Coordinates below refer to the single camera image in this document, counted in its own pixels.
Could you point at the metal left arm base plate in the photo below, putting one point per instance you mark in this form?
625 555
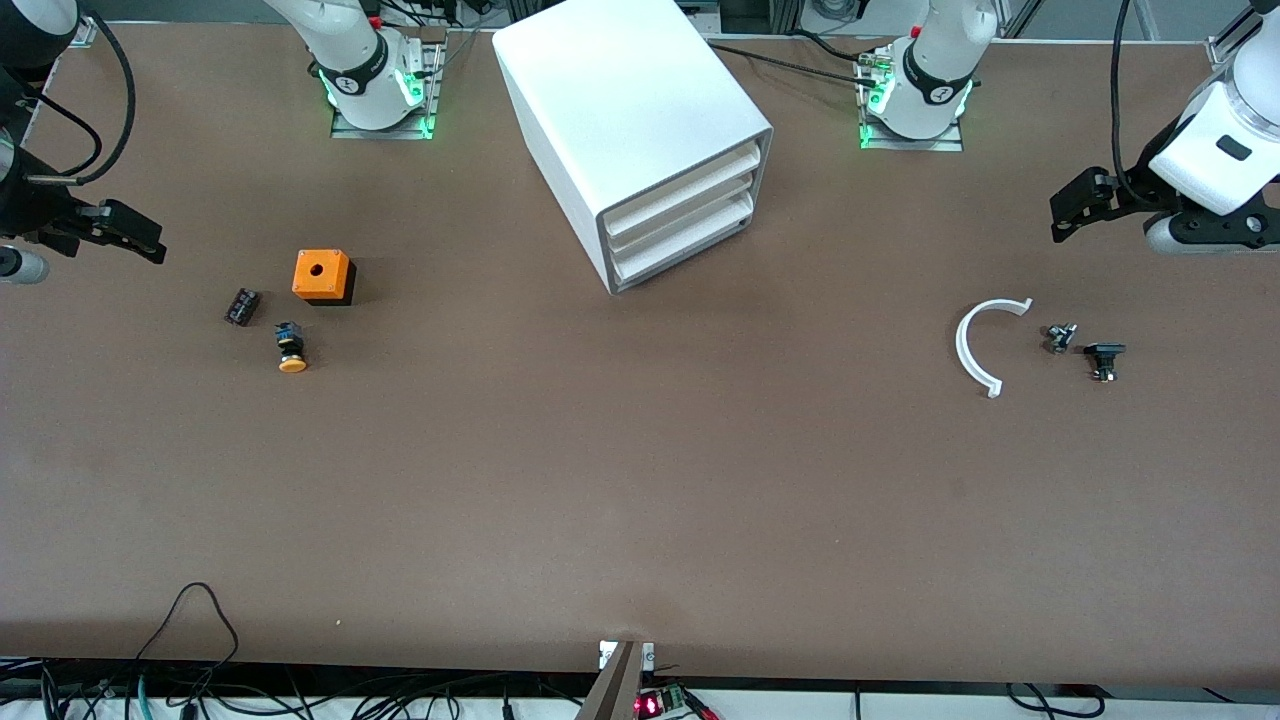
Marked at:
940 146

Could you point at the small black silver part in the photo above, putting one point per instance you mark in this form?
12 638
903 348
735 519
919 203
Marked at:
1060 338

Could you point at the aluminium frame profile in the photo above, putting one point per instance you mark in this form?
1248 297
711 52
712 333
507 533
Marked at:
82 32
1232 40

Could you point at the white curved plastic arc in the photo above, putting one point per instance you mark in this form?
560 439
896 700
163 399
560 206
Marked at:
962 350

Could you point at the small black cylindrical component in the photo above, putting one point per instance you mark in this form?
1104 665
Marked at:
242 307

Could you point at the circuit board with red light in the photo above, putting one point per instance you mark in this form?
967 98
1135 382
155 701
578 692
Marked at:
650 705

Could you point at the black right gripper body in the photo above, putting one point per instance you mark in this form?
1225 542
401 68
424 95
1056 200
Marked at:
30 208

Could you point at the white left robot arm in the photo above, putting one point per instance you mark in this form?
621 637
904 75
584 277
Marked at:
935 70

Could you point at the orange push button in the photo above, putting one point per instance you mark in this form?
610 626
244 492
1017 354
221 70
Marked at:
292 363

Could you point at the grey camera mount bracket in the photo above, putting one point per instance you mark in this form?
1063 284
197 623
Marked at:
620 690

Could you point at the orange box with hole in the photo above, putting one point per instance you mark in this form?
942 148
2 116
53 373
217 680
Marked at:
318 275

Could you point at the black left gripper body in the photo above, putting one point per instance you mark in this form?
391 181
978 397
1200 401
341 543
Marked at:
1133 192

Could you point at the small black clamp part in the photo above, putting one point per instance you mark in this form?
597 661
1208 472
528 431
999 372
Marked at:
1104 352

